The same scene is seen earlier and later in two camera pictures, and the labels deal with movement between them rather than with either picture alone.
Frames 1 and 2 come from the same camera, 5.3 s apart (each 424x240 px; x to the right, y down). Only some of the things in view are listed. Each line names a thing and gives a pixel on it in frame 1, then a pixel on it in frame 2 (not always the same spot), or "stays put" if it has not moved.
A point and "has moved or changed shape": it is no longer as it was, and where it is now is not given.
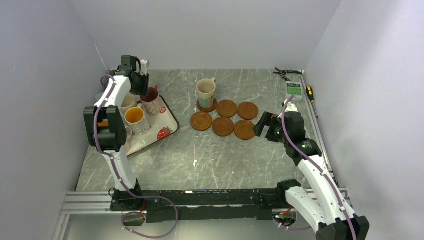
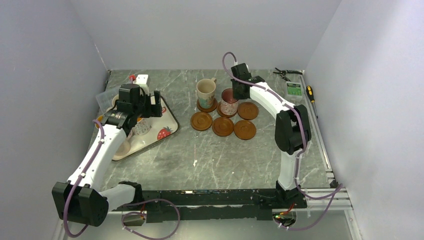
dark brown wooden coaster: (243, 130) stays put
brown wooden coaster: (247, 110) stays put
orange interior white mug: (137, 124) stays put
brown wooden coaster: (207, 110) stays put
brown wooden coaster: (201, 121) stays put
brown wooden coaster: (226, 108) stays put
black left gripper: (143, 91) to (153, 110)
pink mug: (151, 101) has moved or changed shape
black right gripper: (266, 119) to (236, 95)
